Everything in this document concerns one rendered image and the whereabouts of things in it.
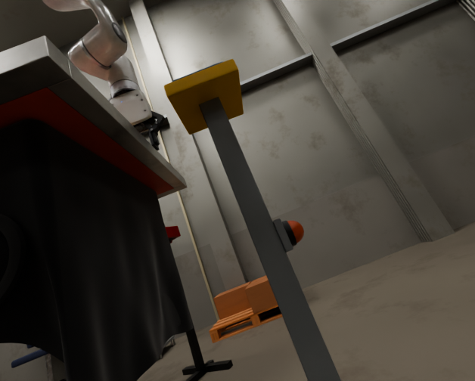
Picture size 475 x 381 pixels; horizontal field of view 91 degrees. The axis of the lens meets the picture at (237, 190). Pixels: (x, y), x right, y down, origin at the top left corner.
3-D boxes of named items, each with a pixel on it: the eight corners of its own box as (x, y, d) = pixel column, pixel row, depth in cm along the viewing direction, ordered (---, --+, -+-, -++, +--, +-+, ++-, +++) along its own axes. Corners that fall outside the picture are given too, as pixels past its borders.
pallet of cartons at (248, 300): (298, 295, 307) (286, 267, 318) (305, 308, 237) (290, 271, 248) (225, 323, 311) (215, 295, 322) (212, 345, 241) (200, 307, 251)
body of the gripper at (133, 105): (100, 94, 59) (109, 129, 56) (138, 78, 59) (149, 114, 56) (117, 111, 66) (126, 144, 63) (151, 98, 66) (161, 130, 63)
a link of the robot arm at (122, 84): (98, 88, 60) (100, 96, 59) (131, 75, 60) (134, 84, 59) (116, 106, 67) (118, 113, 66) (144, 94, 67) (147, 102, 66)
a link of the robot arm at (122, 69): (88, 21, 55) (62, 44, 57) (97, 54, 52) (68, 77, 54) (137, 63, 69) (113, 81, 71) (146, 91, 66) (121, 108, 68)
